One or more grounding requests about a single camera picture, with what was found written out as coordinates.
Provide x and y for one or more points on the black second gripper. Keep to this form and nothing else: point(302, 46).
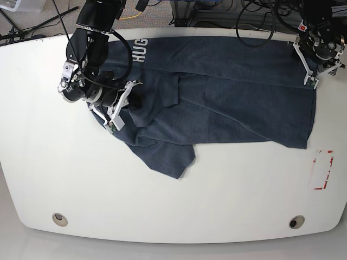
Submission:
point(323, 42)

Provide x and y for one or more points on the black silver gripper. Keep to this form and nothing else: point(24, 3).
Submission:
point(92, 85)

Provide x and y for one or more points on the dark blue T-shirt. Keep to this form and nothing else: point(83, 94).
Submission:
point(204, 90)

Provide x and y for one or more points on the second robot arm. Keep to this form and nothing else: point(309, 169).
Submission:
point(319, 11)

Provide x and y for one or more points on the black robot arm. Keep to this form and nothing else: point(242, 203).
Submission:
point(87, 50)

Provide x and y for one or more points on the red tape rectangle marking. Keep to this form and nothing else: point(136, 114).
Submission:
point(322, 165)

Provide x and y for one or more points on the black tripod stand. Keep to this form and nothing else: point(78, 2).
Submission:
point(16, 34)

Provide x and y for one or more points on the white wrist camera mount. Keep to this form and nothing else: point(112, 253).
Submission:
point(112, 120)

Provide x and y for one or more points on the aluminium frame column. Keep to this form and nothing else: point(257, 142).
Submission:
point(182, 11)

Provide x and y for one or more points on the left table cable grommet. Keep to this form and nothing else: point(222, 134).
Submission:
point(59, 219)

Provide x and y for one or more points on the table cable grommet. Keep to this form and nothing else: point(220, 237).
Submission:
point(296, 222)
point(59, 219)

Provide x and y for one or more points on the right table cable grommet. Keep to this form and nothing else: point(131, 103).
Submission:
point(296, 222)

